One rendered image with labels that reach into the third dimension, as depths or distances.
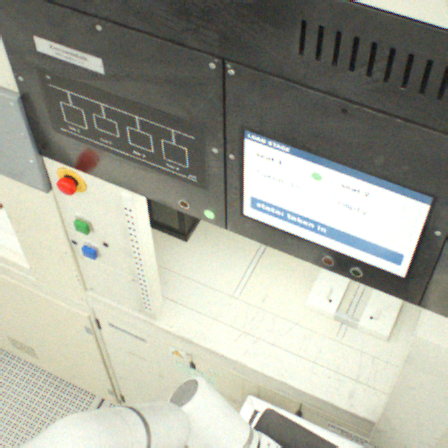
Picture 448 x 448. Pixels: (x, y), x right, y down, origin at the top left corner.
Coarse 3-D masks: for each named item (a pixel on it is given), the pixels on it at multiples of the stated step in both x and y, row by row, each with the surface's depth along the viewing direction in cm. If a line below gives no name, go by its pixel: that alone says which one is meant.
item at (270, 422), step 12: (264, 420) 147; (276, 420) 147; (288, 420) 147; (264, 432) 146; (276, 432) 146; (288, 432) 146; (300, 432) 146; (312, 432) 146; (288, 444) 145; (300, 444) 145; (312, 444) 145; (324, 444) 145
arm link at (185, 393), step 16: (192, 384) 125; (208, 384) 125; (176, 400) 125; (192, 400) 122; (208, 400) 123; (224, 400) 127; (192, 416) 122; (208, 416) 123; (224, 416) 124; (240, 416) 128; (192, 432) 124; (208, 432) 123; (224, 432) 124; (240, 432) 126
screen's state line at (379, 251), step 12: (252, 204) 122; (264, 204) 121; (276, 216) 122; (288, 216) 120; (300, 216) 119; (312, 228) 119; (324, 228) 118; (336, 240) 119; (348, 240) 117; (360, 240) 116; (372, 252) 117; (384, 252) 116; (396, 252) 114; (396, 264) 117
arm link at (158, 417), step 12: (132, 408) 104; (144, 408) 106; (156, 408) 109; (168, 408) 111; (180, 408) 114; (144, 420) 103; (156, 420) 106; (168, 420) 108; (180, 420) 111; (156, 432) 104; (168, 432) 107; (180, 432) 110; (156, 444) 104; (168, 444) 107; (180, 444) 111
